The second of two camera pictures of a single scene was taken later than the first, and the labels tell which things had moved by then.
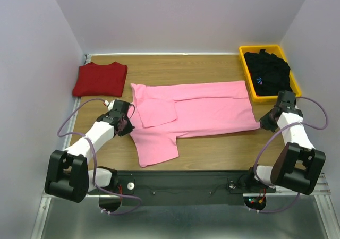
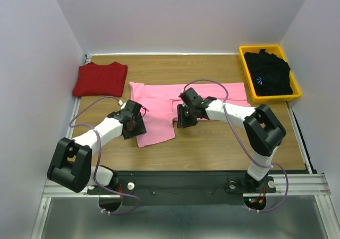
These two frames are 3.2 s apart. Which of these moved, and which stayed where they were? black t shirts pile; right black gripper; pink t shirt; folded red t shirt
Moved: right black gripper; pink t shirt
Stayed: black t shirts pile; folded red t shirt
